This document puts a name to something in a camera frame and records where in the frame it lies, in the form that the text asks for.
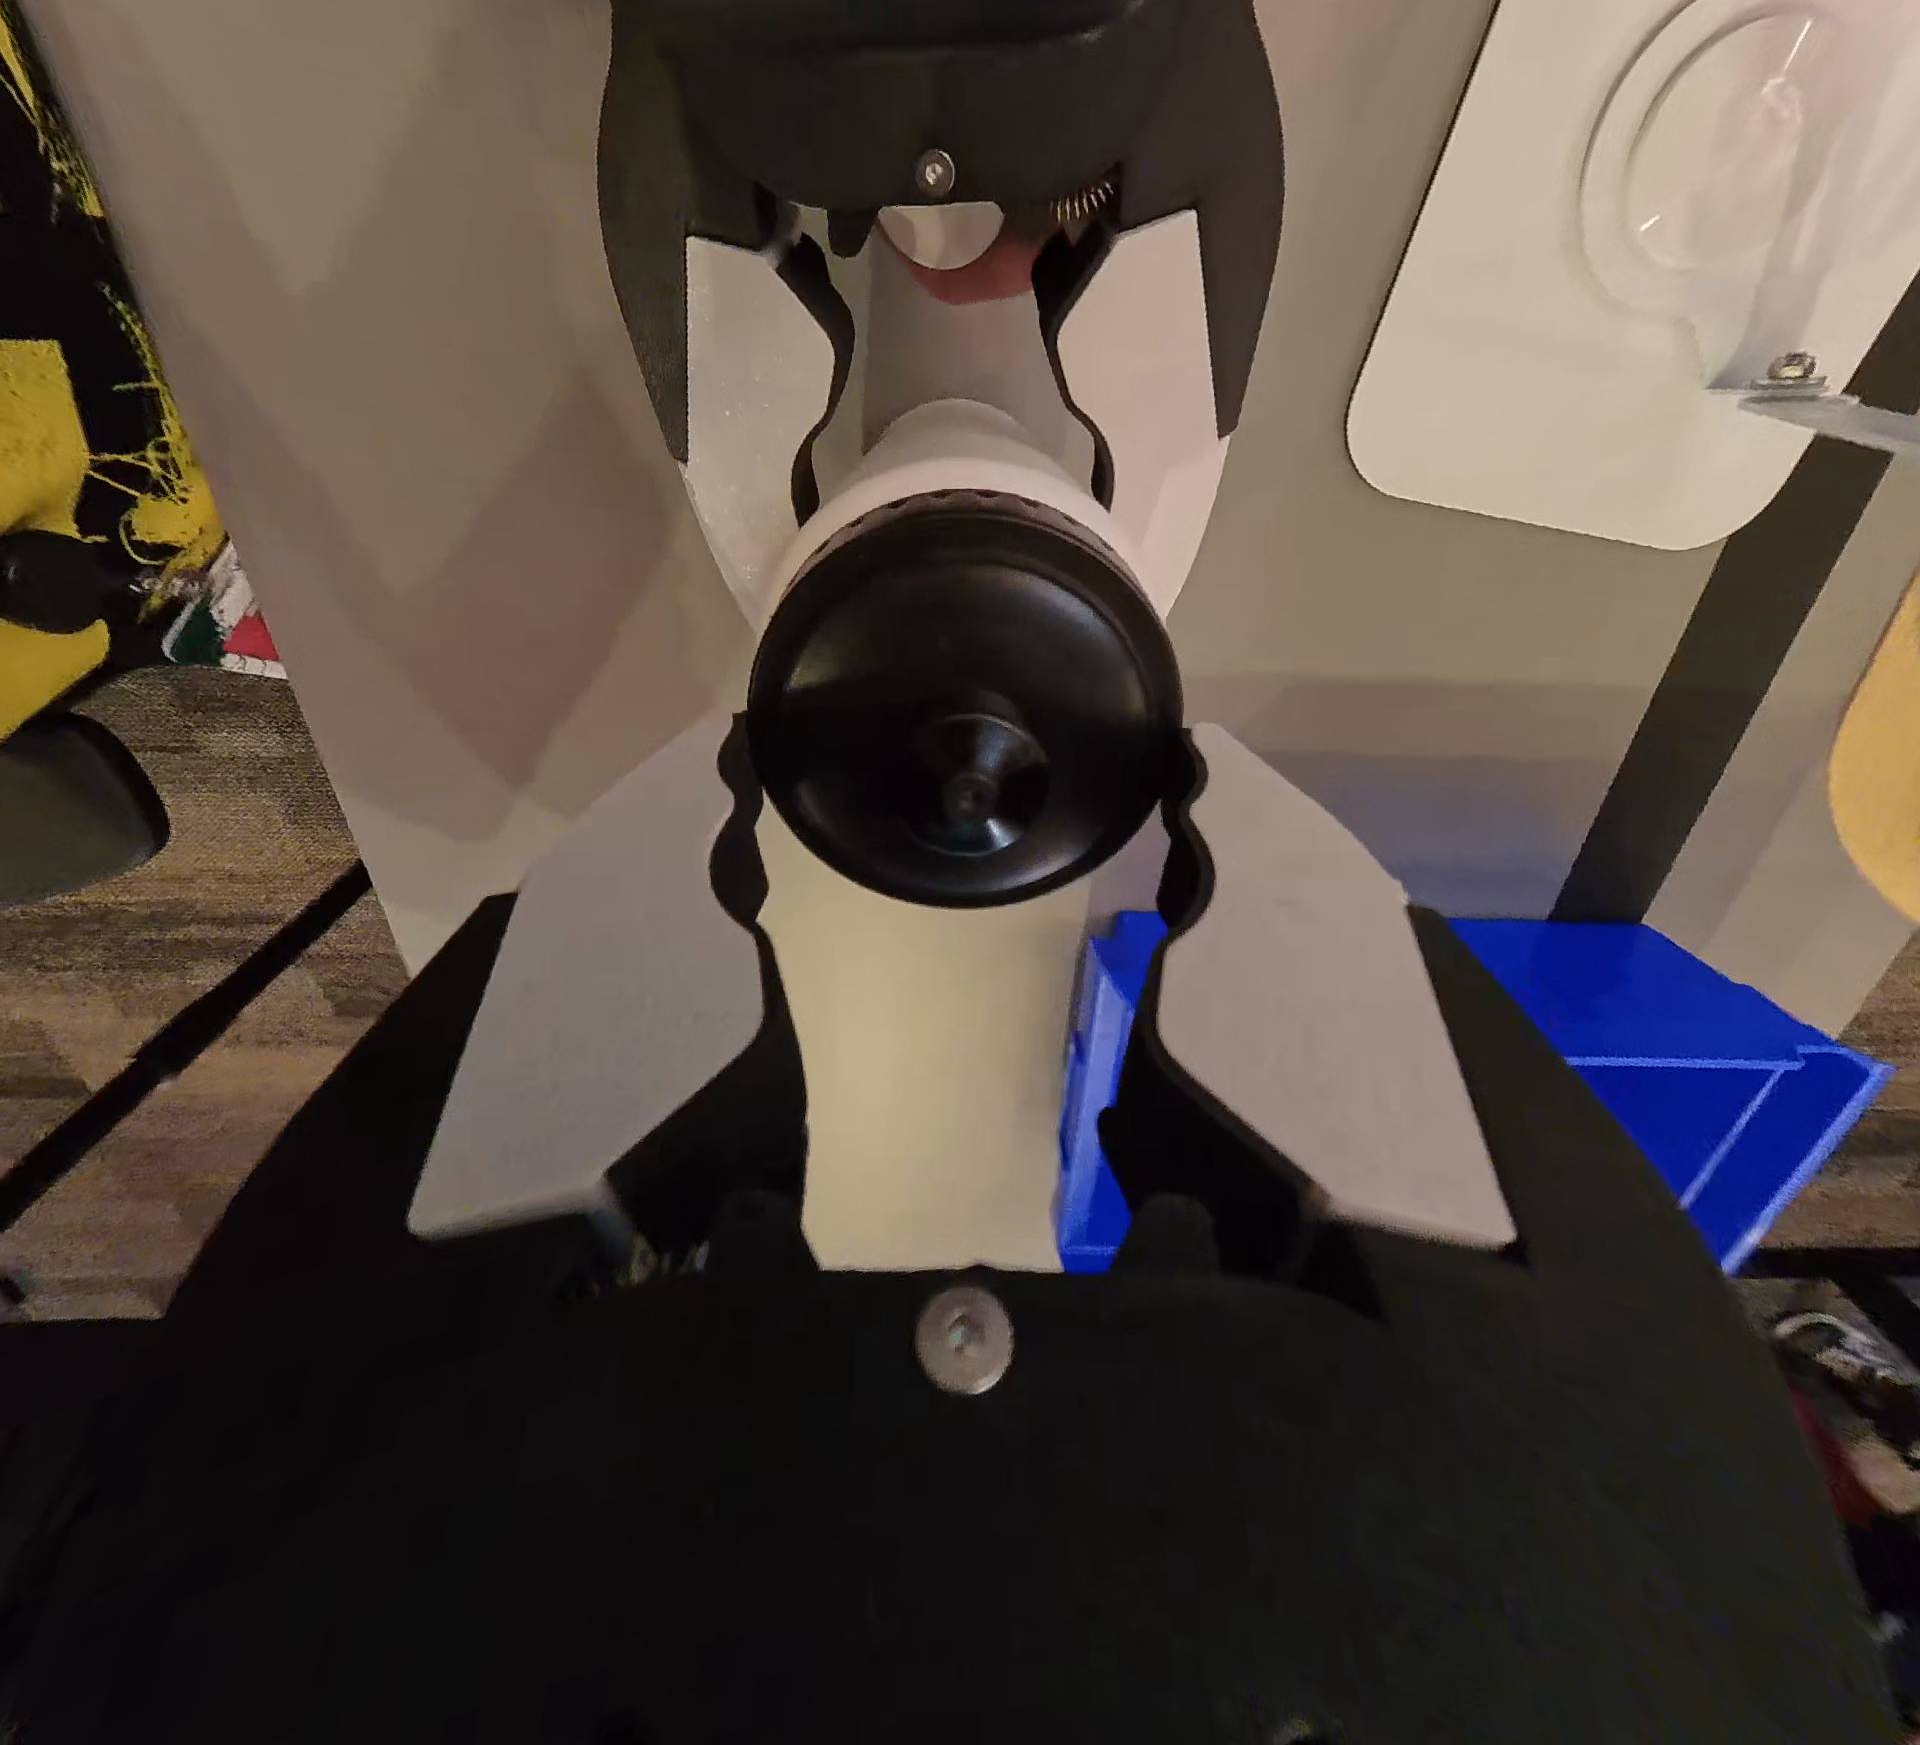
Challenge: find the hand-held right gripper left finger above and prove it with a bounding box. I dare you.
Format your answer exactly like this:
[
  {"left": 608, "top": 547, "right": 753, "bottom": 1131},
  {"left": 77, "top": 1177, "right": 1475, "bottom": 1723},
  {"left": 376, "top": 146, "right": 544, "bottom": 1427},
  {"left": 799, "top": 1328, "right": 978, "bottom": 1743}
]
[{"left": 406, "top": 711, "right": 772, "bottom": 1243}]

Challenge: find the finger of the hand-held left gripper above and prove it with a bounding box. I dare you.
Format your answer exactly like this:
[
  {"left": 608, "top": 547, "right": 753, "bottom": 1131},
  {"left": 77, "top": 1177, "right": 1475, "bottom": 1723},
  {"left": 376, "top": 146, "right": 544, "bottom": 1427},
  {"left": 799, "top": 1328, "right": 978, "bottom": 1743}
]
[
  {"left": 683, "top": 228, "right": 862, "bottom": 614},
  {"left": 1030, "top": 207, "right": 1228, "bottom": 614}
]

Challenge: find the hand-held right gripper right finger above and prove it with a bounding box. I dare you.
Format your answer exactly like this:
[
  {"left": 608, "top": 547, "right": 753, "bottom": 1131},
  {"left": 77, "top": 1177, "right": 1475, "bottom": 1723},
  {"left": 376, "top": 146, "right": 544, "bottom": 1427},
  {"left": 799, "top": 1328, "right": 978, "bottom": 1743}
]
[{"left": 1132, "top": 721, "right": 1523, "bottom": 1255}]

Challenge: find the white plastic bottle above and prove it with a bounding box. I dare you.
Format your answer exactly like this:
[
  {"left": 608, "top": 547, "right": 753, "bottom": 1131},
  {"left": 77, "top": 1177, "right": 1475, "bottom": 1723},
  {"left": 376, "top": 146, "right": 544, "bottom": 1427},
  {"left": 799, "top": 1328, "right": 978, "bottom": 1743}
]
[{"left": 755, "top": 394, "right": 1176, "bottom": 624}]

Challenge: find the blue plastic bin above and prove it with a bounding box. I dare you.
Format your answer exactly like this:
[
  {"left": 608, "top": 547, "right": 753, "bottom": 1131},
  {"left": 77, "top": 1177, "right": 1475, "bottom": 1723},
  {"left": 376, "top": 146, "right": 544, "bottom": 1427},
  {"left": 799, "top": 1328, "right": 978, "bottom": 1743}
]
[{"left": 1057, "top": 908, "right": 1895, "bottom": 1275}]

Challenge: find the black bottle lid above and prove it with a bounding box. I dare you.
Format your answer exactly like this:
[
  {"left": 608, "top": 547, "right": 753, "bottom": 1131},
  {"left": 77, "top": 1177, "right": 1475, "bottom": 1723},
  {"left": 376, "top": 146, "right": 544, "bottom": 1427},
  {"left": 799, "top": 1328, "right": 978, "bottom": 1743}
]
[{"left": 744, "top": 493, "right": 1180, "bottom": 908}]

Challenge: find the person's left hand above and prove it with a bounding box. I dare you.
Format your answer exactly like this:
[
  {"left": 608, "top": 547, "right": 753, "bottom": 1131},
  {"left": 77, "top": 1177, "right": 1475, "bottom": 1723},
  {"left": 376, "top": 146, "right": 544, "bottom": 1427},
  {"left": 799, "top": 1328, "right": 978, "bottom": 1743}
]
[{"left": 913, "top": 240, "right": 1036, "bottom": 302}]

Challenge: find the clear acrylic stand support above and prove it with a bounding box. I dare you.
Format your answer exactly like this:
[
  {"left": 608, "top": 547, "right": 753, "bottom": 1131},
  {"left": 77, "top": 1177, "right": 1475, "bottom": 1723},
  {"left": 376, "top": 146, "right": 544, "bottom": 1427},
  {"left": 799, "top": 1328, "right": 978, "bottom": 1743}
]
[{"left": 1575, "top": 0, "right": 1920, "bottom": 449}]

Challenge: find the instruction sheet on wooden board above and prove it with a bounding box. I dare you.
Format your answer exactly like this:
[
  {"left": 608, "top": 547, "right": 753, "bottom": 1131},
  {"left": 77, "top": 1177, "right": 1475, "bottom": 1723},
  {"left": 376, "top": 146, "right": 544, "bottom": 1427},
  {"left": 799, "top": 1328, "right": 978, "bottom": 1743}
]
[{"left": 1827, "top": 574, "right": 1920, "bottom": 908}]

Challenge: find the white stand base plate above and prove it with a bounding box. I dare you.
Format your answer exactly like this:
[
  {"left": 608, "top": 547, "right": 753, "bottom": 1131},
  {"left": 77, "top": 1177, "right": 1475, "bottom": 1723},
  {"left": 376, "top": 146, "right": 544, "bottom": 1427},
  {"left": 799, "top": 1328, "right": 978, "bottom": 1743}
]
[{"left": 1344, "top": 0, "right": 1920, "bottom": 554}]

